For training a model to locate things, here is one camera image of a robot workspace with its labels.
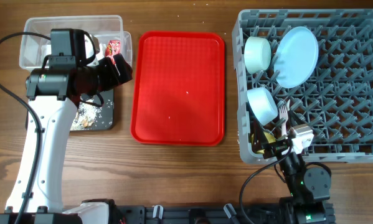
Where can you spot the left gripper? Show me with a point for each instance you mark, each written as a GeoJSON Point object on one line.
{"type": "Point", "coordinates": [113, 79]}

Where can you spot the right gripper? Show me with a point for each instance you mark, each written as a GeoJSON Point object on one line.
{"type": "Point", "coordinates": [259, 142]}

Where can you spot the yellow plastic cup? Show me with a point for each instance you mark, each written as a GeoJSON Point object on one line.
{"type": "Point", "coordinates": [270, 138]}

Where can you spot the white plastic fork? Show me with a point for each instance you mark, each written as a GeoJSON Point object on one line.
{"type": "Point", "coordinates": [283, 116]}

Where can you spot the red snack wrapper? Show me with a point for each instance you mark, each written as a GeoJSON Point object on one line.
{"type": "Point", "coordinates": [113, 48]}

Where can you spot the light blue bowl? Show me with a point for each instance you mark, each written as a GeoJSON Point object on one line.
{"type": "Point", "coordinates": [262, 105]}

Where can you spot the white napkin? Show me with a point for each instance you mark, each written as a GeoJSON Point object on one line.
{"type": "Point", "coordinates": [92, 48]}
{"type": "Point", "coordinates": [45, 50]}

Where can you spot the leftover rice and food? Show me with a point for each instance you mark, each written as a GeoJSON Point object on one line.
{"type": "Point", "coordinates": [92, 118]}

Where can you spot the light blue plate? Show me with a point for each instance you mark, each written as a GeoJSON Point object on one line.
{"type": "Point", "coordinates": [296, 57]}

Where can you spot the green bowl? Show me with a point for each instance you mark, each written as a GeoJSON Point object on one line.
{"type": "Point", "coordinates": [257, 54]}

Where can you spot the white plastic spoon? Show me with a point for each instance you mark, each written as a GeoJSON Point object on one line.
{"type": "Point", "coordinates": [288, 105]}

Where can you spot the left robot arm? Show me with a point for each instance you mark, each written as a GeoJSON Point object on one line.
{"type": "Point", "coordinates": [53, 95]}

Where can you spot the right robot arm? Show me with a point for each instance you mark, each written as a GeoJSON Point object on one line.
{"type": "Point", "coordinates": [309, 183]}

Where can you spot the black waste tray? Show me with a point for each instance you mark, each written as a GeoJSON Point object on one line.
{"type": "Point", "coordinates": [65, 116]}

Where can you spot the grey dishwasher rack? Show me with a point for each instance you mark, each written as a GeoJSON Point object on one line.
{"type": "Point", "coordinates": [336, 100]}

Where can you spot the clear plastic waste bin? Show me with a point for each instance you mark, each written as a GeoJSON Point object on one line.
{"type": "Point", "coordinates": [103, 27]}

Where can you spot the red serving tray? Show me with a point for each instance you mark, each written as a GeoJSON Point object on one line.
{"type": "Point", "coordinates": [179, 96]}

